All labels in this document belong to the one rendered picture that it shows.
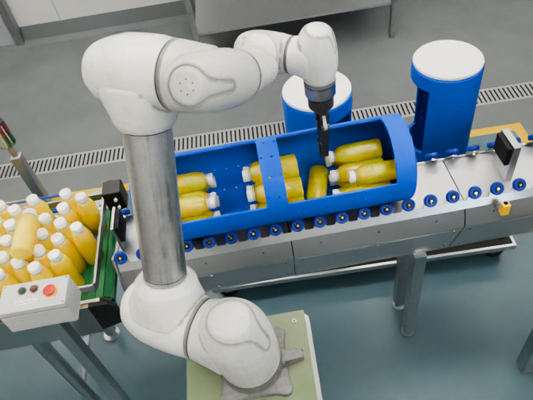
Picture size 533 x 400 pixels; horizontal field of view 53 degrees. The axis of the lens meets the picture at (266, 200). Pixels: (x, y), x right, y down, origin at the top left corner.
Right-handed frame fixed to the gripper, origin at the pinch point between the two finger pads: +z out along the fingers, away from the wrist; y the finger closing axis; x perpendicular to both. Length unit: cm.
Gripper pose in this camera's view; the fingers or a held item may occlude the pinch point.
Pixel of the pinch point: (323, 147)
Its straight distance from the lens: 167.5
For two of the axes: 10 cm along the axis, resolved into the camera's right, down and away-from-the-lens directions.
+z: 1.2, 6.7, 7.4
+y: -1.3, -7.3, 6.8
